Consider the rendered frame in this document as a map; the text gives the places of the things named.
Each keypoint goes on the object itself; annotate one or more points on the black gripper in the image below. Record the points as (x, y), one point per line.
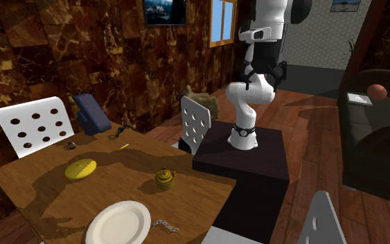
(265, 55)

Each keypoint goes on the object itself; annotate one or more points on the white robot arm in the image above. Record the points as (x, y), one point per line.
(247, 115)

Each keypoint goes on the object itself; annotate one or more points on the tan rock figure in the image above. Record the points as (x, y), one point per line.
(211, 103)

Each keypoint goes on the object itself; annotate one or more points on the wooden framed window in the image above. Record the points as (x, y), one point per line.
(222, 20)

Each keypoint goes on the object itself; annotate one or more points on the white chair with holes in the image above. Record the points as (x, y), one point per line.
(199, 116)
(323, 216)
(39, 116)

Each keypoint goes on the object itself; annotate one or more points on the green houseplant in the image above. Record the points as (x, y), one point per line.
(351, 49)

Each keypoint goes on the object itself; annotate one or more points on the grey tablet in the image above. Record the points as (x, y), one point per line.
(359, 98)

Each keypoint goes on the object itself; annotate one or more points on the dark robot stand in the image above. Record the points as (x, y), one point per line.
(248, 175)

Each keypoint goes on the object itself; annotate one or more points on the orange ball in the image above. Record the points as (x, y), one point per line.
(377, 92)

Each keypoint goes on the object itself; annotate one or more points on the dark sofa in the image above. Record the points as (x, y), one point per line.
(377, 148)

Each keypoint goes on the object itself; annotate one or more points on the wooden table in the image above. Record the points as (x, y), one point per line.
(194, 199)

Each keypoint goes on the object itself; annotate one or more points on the brass bell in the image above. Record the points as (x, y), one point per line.
(165, 179)

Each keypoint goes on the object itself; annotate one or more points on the yellow pencil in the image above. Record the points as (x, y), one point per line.
(124, 146)

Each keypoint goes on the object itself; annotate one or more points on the dark blue desk device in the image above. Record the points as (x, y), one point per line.
(93, 116)

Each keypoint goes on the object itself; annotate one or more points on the yellow domed lid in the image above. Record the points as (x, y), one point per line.
(80, 169)

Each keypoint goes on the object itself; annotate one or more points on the white plate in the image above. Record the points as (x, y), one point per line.
(120, 224)

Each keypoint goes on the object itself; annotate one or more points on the small blue wall picture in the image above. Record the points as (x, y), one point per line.
(345, 5)

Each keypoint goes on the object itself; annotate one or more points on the dark mountain wall picture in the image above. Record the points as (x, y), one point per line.
(164, 11)

